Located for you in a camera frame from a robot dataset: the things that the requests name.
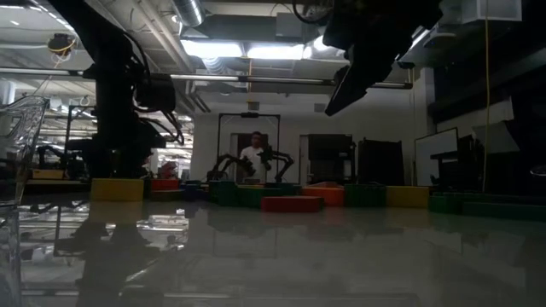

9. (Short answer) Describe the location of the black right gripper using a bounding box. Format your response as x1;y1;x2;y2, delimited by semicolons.
322;0;444;117

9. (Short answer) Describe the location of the orange-red two-by-four brick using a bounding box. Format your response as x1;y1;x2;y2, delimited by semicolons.
151;178;180;192

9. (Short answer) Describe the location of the green two-by-four brick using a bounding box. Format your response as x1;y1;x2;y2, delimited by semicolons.
208;180;239;208
344;183;387;208
428;194;467;215

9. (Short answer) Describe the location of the orange two-by-four brick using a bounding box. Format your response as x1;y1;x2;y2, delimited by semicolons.
301;182;346;208

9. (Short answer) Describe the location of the yellow long plain block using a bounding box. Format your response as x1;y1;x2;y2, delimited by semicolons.
386;186;430;209

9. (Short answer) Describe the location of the green long plain block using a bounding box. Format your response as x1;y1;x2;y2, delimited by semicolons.
236;187;299;209
462;192;546;222

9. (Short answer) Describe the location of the red plain block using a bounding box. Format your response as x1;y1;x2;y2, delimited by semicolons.
260;195;324;213

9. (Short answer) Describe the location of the yellow thick brick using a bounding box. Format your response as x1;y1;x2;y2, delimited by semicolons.
90;177;145;203

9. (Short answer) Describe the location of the olive long plain block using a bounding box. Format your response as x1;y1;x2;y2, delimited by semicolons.
148;189;185;202

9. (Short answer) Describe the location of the black cabinet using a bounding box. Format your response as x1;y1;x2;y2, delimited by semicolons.
357;138;405;187
307;134;356;185

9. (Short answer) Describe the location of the purple long plain block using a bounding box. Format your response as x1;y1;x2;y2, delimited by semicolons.
183;181;210;201

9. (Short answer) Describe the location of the ceiling light panel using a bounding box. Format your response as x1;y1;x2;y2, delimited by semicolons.
181;39;244;59
247;43;306;61

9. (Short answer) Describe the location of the grey ceiling box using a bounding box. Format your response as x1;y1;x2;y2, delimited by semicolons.
275;11;305;39

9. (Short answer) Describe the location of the long horizontal ceiling pipe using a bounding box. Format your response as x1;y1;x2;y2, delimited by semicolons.
0;67;414;90

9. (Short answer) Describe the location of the whiteboard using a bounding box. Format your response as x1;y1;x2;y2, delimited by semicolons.
414;126;460;188

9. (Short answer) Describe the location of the clear plastic bin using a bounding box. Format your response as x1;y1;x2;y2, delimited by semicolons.
0;96;51;307

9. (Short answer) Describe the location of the person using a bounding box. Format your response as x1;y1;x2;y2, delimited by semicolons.
238;130;270;183

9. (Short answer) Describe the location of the white ceiling unit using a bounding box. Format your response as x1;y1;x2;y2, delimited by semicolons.
462;0;522;25

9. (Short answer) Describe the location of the white glossy table sheet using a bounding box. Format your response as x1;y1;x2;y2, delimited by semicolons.
0;194;546;307

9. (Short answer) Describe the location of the black background rig frame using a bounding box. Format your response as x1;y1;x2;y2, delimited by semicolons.
64;105;98;180
216;112;282;184

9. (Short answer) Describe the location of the yellow black cable reel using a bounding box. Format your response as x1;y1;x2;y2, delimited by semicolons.
46;32;78;59

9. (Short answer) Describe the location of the yellow hanging cable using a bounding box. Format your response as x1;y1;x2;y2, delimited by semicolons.
481;0;491;193

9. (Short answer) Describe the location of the silver ceiling duct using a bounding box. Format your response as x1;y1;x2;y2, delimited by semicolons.
172;0;206;27

